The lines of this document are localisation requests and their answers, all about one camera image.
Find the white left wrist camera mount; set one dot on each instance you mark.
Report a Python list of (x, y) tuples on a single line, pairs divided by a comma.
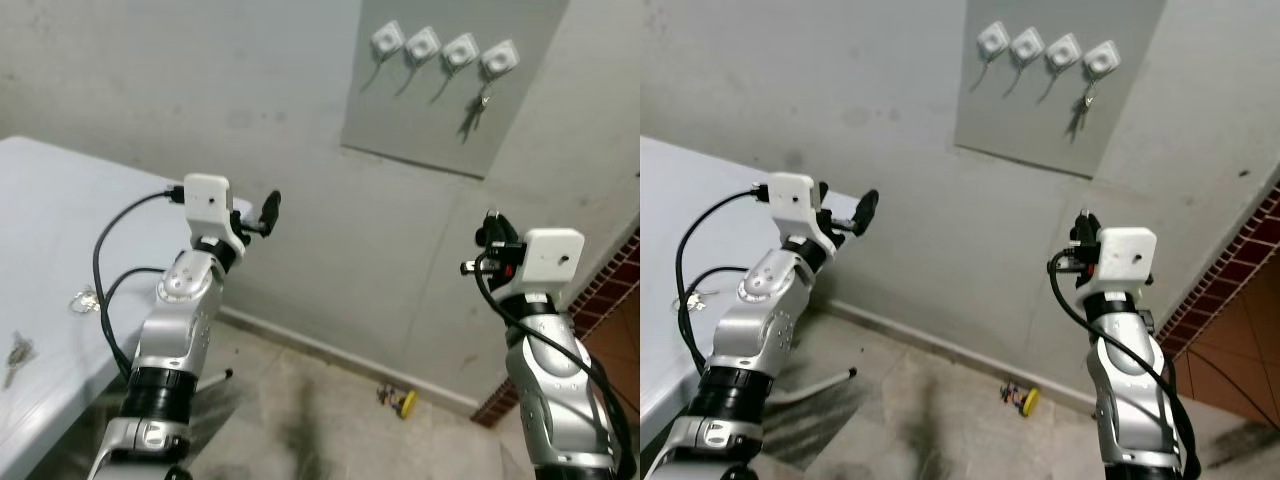
[(208, 205), (792, 203)]

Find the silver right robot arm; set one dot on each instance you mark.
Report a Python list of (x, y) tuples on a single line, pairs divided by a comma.
[(550, 400), (1135, 400)]

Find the dark metal key bunch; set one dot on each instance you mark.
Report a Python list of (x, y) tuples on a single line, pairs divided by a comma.
[(16, 355)]

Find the white folding table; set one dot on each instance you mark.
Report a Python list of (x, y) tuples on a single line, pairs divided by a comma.
[(50, 240), (665, 230)]

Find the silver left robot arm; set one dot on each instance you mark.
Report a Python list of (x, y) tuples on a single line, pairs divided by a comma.
[(170, 340), (745, 340)]

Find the hanging metal key bunch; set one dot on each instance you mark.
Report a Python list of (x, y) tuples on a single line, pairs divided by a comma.
[(485, 100), (1089, 98)]

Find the small yellow toy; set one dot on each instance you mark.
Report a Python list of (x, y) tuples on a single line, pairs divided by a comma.
[(403, 402), (1025, 399)]

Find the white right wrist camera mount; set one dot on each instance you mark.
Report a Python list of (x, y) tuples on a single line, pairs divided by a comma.
[(1128, 258), (553, 258)]

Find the white metal table leg frame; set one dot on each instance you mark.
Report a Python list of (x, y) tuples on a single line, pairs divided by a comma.
[(215, 381), (815, 387)]

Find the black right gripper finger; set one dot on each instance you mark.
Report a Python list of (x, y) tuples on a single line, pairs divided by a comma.
[(1083, 226), (493, 226)]

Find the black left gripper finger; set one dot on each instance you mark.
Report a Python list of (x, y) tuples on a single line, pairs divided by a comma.
[(269, 208), (868, 208)]

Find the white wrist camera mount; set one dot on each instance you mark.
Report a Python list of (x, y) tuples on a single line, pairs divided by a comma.
[(1128, 258), (208, 205), (792, 203), (553, 258)]

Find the grey wall panel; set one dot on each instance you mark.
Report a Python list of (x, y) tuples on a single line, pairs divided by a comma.
[(440, 120), (1040, 120)]

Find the white square wall hook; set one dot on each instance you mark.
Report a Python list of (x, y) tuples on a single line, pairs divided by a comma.
[(423, 45), (460, 51), (1063, 51), (1027, 45), (388, 40), (499, 59), (1101, 59), (993, 39)]

